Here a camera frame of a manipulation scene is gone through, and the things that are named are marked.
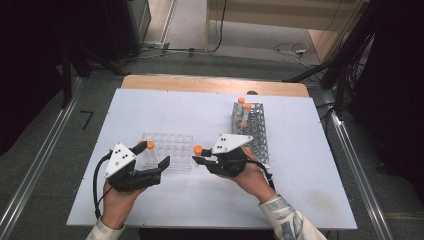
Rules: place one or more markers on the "metal tube rack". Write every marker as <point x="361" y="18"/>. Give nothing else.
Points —
<point x="258" y="133"/>

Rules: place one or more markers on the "aluminium floor rail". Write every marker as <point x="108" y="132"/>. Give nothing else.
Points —
<point x="363" y="186"/>
<point x="40" y="160"/>

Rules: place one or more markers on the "white board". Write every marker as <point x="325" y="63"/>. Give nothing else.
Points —
<point x="200" y="206"/>

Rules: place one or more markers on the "person's right hand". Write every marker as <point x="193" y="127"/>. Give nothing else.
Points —
<point x="255" y="181"/>

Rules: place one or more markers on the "clear plastic tube rack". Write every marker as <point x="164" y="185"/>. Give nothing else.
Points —
<point x="176" y="146"/>

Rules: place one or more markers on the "wooden table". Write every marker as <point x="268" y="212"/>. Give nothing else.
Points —
<point x="200" y="84"/>

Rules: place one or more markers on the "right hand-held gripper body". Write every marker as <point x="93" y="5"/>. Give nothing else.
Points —
<point x="230" y="163"/>

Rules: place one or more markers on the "black metal stand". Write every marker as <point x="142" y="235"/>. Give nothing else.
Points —
<point x="66" y="80"/>

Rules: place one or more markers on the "dark cabinet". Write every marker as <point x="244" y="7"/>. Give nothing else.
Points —
<point x="123" y="26"/>

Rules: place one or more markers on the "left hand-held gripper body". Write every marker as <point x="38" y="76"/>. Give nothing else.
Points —
<point x="130" y="178"/>

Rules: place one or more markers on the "light wooden furniture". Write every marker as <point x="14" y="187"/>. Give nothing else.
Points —
<point x="283" y="13"/>

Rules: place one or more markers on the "grey power strip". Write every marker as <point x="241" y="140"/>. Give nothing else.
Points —
<point x="155" y="45"/>

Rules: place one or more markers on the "person's left hand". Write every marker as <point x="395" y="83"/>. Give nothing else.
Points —
<point x="116" y="206"/>

